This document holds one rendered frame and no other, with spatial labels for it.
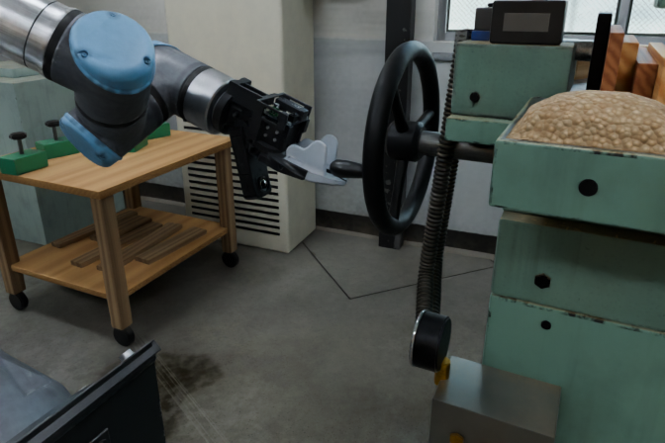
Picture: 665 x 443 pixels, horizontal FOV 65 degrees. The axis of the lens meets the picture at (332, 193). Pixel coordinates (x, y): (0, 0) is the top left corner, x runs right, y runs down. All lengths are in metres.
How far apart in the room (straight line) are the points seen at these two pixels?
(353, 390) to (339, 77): 1.27
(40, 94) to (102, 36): 1.86
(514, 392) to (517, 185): 0.25
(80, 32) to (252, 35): 1.44
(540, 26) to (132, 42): 0.47
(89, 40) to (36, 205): 1.95
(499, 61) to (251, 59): 1.50
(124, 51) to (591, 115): 0.48
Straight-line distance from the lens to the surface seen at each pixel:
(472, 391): 0.61
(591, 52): 0.73
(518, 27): 0.68
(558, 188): 0.46
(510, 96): 0.68
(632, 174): 0.46
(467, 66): 0.69
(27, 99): 2.48
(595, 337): 0.61
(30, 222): 2.65
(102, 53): 0.65
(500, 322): 0.62
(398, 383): 1.58
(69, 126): 0.78
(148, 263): 1.87
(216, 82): 0.79
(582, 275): 0.58
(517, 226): 0.56
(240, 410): 1.51
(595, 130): 0.46
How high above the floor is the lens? 1.01
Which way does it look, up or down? 20 degrees down
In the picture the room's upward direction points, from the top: straight up
